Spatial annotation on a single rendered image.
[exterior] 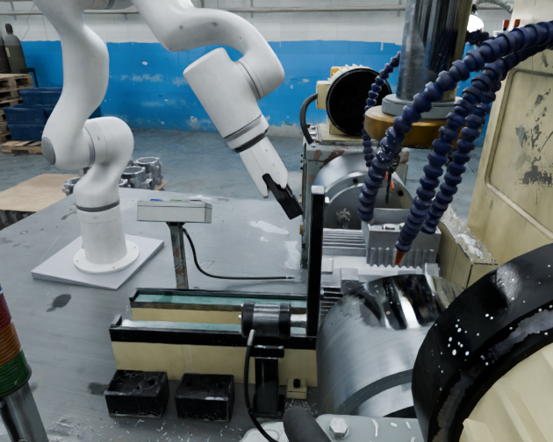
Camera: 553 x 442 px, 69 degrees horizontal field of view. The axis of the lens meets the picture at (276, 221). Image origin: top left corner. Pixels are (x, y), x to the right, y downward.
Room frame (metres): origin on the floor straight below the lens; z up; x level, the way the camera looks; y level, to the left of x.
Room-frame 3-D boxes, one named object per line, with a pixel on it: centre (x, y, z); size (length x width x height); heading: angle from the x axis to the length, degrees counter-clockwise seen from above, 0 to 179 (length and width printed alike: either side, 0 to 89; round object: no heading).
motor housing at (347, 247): (0.67, -0.18, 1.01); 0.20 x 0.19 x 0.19; 85
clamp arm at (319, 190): (0.54, -0.06, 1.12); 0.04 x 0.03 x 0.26; 86
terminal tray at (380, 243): (0.66, -0.22, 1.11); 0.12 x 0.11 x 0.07; 85
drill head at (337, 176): (1.02, -0.22, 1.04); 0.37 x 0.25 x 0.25; 176
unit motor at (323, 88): (1.30, -0.20, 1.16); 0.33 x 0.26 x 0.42; 176
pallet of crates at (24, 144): (5.62, 3.04, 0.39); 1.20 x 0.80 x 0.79; 85
